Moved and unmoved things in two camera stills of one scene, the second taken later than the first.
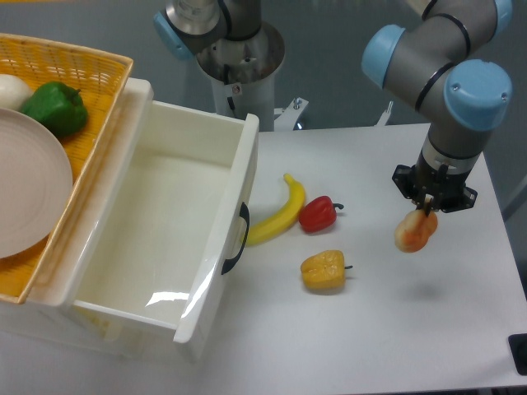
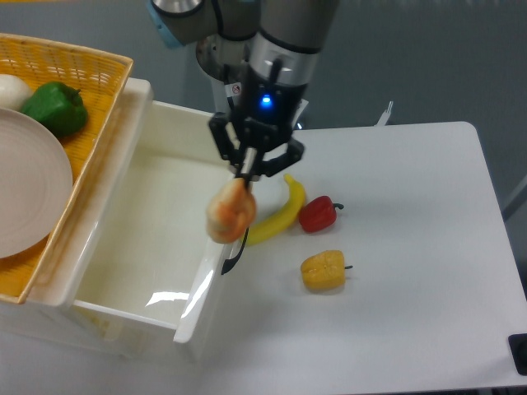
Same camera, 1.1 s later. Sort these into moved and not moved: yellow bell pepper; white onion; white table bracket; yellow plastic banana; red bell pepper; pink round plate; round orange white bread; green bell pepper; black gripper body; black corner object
Moved: black gripper body; round orange white bread
Not moved: green bell pepper; black corner object; pink round plate; white table bracket; white onion; yellow plastic banana; yellow bell pepper; red bell pepper
